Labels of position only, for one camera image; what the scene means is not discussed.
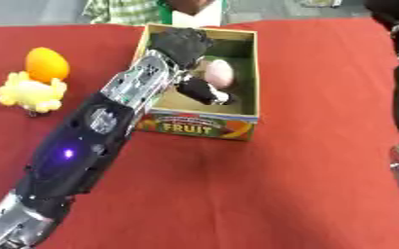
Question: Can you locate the person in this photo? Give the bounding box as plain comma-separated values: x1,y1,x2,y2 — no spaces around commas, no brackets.
82,0,234,27

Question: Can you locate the open cardboard box green inside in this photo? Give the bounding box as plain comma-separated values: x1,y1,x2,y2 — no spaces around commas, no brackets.
129,22,261,142

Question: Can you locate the pale pink toy egg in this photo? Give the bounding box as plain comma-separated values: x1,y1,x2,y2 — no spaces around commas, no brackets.
202,58,237,90

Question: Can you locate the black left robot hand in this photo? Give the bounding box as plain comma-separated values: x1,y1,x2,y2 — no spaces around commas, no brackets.
148,27,237,106

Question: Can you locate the orange toy fruit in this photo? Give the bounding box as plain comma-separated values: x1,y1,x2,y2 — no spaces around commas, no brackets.
23,47,72,84

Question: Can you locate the yellow soft toy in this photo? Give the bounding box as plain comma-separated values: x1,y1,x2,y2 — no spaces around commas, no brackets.
0,71,69,114

